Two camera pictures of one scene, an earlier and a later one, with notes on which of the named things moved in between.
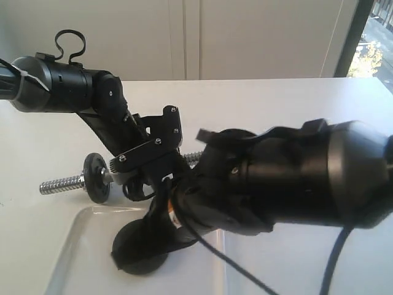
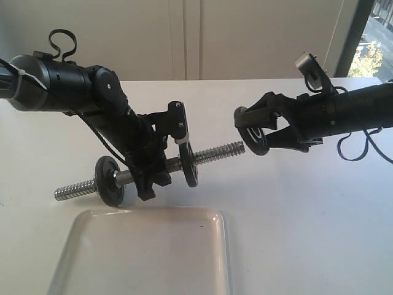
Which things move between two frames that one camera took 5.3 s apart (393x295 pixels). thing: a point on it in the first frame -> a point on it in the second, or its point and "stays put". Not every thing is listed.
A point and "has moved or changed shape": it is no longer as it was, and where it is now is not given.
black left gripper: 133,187 -> 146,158
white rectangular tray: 85,265 stays put
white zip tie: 23,74 stays put
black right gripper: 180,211 -> 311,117
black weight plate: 136,251 -> 255,138
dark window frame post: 363,10 stays put
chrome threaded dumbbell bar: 77,182 has moved or changed shape
